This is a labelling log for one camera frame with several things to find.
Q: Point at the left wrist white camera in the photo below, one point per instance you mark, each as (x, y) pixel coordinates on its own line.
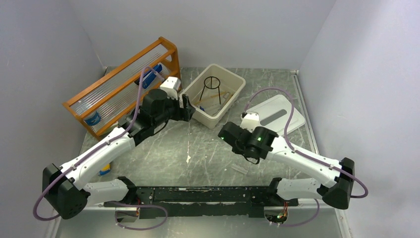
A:
(172, 86)

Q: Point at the clear test tube rack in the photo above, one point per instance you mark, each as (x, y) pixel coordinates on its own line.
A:
(239, 169)

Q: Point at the black wire tripod stand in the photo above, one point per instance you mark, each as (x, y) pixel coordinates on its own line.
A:
(211, 83)

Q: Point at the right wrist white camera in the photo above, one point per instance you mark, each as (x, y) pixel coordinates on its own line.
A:
(250, 121)

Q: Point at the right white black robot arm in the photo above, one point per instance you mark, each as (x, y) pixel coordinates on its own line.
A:
(329, 180)

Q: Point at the orange wooden shelf rack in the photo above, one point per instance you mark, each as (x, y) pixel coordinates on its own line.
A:
(114, 95)

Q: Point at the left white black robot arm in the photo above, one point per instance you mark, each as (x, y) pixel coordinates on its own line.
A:
(98, 154)

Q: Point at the beige plastic bin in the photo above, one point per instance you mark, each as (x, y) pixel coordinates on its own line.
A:
(212, 93)

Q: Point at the yellow blue block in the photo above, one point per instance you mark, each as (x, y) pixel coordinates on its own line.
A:
(105, 170)

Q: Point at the metal crucible tongs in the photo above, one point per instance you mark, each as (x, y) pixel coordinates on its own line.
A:
(225, 97)

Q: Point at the wrist white camera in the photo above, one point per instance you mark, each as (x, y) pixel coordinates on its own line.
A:
(250, 121)
(172, 86)

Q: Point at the tan rubber tubing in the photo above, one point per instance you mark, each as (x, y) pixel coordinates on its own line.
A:
(217, 96)

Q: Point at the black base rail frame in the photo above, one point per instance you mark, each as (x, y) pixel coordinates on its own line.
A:
(173, 201)

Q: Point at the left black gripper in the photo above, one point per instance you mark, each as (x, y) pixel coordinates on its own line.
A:
(184, 113)

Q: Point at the blue stapler on shelf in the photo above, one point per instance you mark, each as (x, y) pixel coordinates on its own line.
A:
(148, 77)

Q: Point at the blue white roll on shelf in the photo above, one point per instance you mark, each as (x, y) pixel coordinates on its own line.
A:
(93, 118)

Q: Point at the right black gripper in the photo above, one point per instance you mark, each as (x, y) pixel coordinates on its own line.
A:
(236, 149)

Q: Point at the white bin lid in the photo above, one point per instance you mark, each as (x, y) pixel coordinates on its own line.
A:
(274, 113)

